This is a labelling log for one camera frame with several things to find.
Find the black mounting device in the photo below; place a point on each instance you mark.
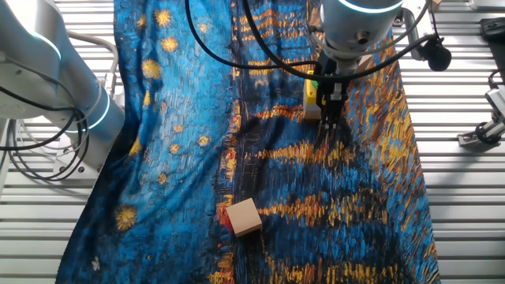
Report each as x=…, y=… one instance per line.
x=494, y=31

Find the light wooden cube block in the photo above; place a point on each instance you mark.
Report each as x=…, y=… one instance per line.
x=365, y=64
x=244, y=217
x=435, y=4

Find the silver camera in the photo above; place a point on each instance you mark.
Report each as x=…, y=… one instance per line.
x=498, y=103

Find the metal camera mount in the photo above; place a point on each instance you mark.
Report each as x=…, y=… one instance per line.
x=479, y=135

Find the starry night print cloth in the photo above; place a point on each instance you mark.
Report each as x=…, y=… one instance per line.
x=177, y=158

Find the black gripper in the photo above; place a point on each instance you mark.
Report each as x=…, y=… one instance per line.
x=327, y=84

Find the yellow box green push button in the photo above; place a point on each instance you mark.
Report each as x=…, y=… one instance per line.
x=310, y=96

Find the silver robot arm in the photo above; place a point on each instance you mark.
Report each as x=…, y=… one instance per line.
x=39, y=79

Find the black round connector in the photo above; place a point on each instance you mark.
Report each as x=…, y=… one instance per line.
x=436, y=54

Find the grey metal plate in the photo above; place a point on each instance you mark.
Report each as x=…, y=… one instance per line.
x=487, y=4

